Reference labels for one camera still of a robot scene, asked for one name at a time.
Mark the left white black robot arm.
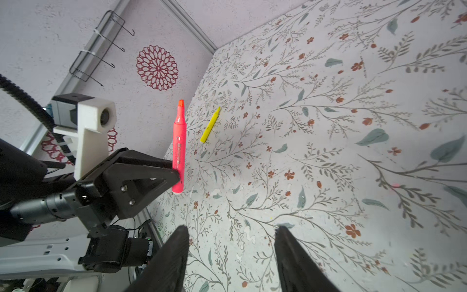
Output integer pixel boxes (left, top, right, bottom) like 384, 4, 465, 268
1, 141, 181, 280

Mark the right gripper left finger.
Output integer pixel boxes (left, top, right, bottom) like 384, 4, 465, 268
126, 225, 189, 292

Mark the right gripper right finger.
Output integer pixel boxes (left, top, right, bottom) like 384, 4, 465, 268
274, 226, 339, 292

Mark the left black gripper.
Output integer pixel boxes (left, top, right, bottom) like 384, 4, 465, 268
71, 148, 180, 237

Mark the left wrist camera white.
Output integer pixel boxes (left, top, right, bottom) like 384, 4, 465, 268
51, 93, 117, 181

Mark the black wire wall basket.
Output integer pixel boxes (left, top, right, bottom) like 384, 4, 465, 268
69, 10, 135, 86

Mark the pink highlighter pen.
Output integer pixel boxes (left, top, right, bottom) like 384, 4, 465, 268
172, 100, 187, 194

